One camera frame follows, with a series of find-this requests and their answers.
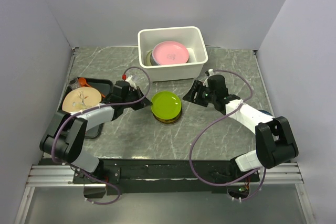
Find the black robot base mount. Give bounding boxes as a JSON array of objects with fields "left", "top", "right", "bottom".
[{"left": 73, "top": 157, "right": 260, "bottom": 198}]

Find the dark plate with deer motif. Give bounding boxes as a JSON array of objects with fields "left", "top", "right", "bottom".
[{"left": 149, "top": 51, "right": 156, "bottom": 66}]

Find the clear glass cup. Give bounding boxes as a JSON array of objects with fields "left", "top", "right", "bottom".
[{"left": 68, "top": 78, "right": 81, "bottom": 90}]

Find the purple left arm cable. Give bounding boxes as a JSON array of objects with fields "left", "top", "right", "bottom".
[{"left": 51, "top": 66, "right": 152, "bottom": 206}]

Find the pink plate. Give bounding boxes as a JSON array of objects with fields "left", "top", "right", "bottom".
[{"left": 152, "top": 41, "right": 189, "bottom": 65}]

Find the blue plate with bamboo mat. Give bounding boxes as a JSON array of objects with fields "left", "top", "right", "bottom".
[{"left": 151, "top": 57, "right": 160, "bottom": 66}]

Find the blue white patterned bowl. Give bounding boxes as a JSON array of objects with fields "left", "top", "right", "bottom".
[{"left": 259, "top": 110, "right": 273, "bottom": 116}]

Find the black plastic tray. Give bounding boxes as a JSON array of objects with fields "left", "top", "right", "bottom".
[{"left": 49, "top": 77, "right": 114, "bottom": 140}]

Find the yellow brown patterned plate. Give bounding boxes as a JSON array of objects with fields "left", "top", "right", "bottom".
[{"left": 153, "top": 113, "right": 182, "bottom": 124}]

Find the orange measuring scoop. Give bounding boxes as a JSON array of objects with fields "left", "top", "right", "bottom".
[{"left": 78, "top": 78, "right": 91, "bottom": 87}]

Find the green plate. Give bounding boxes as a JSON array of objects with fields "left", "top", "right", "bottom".
[{"left": 151, "top": 91, "right": 182, "bottom": 120}]

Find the white plastic bin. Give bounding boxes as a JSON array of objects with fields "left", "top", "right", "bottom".
[{"left": 138, "top": 26, "right": 208, "bottom": 82}]

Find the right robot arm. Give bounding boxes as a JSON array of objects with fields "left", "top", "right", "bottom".
[{"left": 183, "top": 74, "right": 299, "bottom": 181}]

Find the beige plate with bird motif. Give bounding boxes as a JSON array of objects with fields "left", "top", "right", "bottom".
[{"left": 62, "top": 87, "right": 102, "bottom": 113}]

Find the aluminium frame rail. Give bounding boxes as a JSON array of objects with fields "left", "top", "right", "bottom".
[{"left": 26, "top": 163, "right": 79, "bottom": 187}]

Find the cream plate with branch motif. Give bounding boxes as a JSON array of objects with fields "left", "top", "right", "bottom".
[{"left": 145, "top": 50, "right": 152, "bottom": 66}]

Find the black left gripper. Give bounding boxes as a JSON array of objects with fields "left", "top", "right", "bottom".
[{"left": 122, "top": 86, "right": 153, "bottom": 110}]

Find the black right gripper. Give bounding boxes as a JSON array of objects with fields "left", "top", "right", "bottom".
[{"left": 182, "top": 80, "right": 216, "bottom": 108}]

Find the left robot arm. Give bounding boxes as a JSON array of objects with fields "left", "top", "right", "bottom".
[{"left": 39, "top": 80, "right": 152, "bottom": 183}]

